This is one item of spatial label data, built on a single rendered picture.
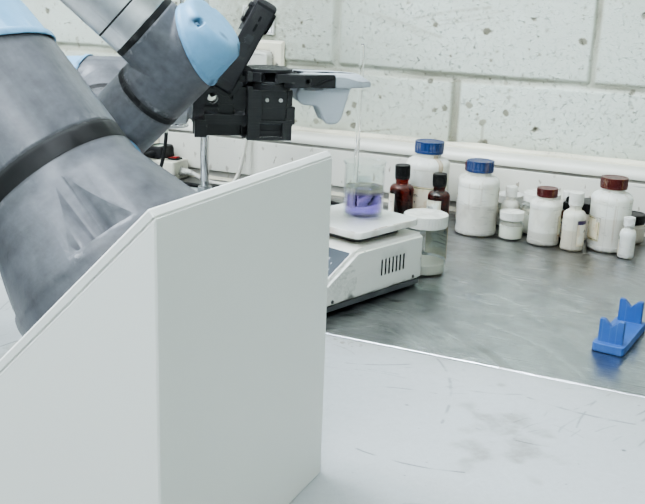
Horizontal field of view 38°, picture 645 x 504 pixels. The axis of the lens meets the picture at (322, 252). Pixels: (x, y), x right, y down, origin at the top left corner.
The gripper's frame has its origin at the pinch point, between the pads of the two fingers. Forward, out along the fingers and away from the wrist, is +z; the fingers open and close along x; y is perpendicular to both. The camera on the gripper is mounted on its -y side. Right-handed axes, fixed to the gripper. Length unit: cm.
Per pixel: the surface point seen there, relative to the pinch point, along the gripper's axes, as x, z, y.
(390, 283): 5.2, 4.1, 24.4
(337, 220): 1.7, -2.2, 17.2
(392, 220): 2.2, 4.7, 17.1
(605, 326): 25.2, 22.0, 23.1
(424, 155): -31.2, 19.3, 14.8
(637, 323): 20.5, 28.7, 24.7
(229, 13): -69, -8, -5
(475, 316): 13.5, 12.1, 25.9
